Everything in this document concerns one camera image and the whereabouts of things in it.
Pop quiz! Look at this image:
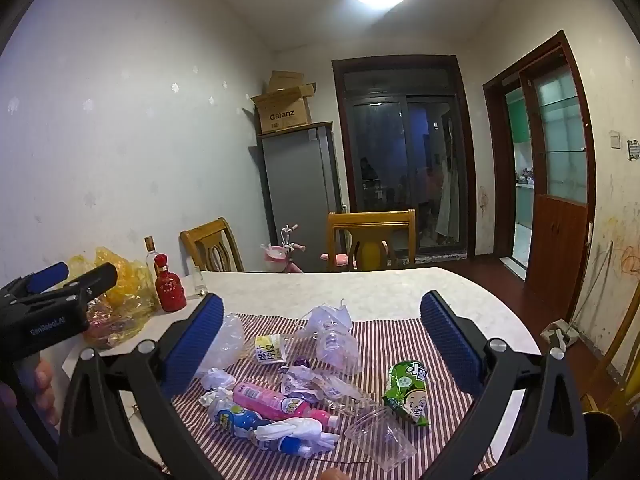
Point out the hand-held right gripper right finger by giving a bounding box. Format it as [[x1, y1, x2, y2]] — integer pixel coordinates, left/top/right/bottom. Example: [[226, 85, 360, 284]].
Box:
[[420, 289, 589, 480]]

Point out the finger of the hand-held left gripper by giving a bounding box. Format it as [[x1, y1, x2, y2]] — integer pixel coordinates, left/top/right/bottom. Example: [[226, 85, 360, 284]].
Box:
[[22, 262, 120, 309], [0, 261, 70, 304]]

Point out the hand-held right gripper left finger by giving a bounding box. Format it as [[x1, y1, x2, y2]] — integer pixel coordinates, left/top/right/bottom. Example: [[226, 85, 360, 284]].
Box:
[[57, 292, 226, 480]]

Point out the green snack packet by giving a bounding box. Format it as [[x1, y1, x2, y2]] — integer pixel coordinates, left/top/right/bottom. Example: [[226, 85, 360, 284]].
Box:
[[382, 360, 431, 428]]

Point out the blue plastic bottle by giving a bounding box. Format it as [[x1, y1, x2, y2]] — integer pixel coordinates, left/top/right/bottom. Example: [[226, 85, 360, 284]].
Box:
[[212, 405, 313, 458]]

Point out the pink plastic bottle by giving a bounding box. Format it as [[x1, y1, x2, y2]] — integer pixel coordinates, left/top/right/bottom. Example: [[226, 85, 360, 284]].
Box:
[[232, 381, 340, 428]]

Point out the crushed clear plastic bottle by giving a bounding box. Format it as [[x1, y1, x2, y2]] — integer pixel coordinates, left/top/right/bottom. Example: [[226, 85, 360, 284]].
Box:
[[254, 327, 362, 376]]

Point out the clear plastic bag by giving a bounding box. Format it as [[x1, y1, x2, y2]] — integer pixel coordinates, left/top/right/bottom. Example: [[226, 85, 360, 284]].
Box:
[[202, 312, 247, 376], [299, 299, 357, 333]]

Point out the person's left hand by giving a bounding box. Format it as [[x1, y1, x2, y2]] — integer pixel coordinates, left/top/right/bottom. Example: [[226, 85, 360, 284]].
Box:
[[0, 358, 57, 427]]

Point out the yellow plastic bag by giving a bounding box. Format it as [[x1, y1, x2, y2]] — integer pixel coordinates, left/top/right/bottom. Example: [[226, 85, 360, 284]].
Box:
[[65, 246, 160, 351]]

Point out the small crumpled white tissue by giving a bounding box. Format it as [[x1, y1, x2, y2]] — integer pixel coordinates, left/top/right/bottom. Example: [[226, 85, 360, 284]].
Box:
[[200, 367, 238, 392], [199, 387, 236, 413]]

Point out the red striped tablecloth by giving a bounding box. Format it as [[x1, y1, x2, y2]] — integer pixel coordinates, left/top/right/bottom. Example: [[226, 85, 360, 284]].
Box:
[[162, 310, 506, 480]]

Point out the clear glass bottle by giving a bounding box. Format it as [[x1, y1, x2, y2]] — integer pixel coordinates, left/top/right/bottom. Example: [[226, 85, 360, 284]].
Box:
[[144, 236, 160, 281]]

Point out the red ceramic bottle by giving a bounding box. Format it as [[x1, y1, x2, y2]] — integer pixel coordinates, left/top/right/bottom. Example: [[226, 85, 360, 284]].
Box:
[[153, 254, 188, 313]]

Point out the clear plastic wrapper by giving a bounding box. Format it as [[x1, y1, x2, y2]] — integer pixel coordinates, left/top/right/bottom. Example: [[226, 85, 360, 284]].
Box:
[[325, 377, 383, 417]]

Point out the crumpled white wrapper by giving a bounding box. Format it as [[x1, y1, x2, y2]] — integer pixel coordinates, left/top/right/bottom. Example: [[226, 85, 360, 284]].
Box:
[[279, 365, 346, 403]]

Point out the clear plastic cup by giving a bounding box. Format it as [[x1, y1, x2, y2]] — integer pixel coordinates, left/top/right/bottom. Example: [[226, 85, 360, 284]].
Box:
[[344, 405, 418, 472]]

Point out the pink child tricycle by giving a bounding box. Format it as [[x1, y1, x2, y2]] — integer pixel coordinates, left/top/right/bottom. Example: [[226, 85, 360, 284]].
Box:
[[260, 224, 357, 274]]

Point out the wooden glass-panel door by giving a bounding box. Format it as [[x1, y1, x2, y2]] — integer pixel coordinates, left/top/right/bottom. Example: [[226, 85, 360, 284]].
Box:
[[519, 32, 598, 323]]

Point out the grey refrigerator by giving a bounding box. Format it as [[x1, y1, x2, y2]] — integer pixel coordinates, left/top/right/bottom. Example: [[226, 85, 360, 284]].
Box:
[[256, 121, 343, 273]]

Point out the dark sliding glass door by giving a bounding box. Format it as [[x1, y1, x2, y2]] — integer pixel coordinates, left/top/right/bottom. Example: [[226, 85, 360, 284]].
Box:
[[332, 55, 477, 261]]

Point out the large cardboard box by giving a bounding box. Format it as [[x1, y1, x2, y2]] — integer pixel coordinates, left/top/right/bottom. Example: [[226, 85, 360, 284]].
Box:
[[250, 84, 317, 135]]

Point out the small cardboard box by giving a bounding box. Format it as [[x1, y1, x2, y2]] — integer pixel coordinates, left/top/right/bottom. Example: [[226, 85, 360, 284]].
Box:
[[267, 70, 307, 93]]

